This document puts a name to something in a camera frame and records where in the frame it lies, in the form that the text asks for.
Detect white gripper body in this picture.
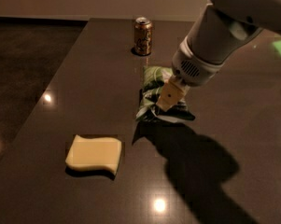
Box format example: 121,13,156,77
172,4,262,87

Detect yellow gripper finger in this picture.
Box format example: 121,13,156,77
156,77,190,112

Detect green jalapeno chip bag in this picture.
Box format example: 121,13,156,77
136,66,195,123

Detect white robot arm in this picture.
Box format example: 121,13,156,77
157,0,281,111

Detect yellow wavy sponge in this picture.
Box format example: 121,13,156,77
65,135,122,175

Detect gold soda can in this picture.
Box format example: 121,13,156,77
134,17,153,56

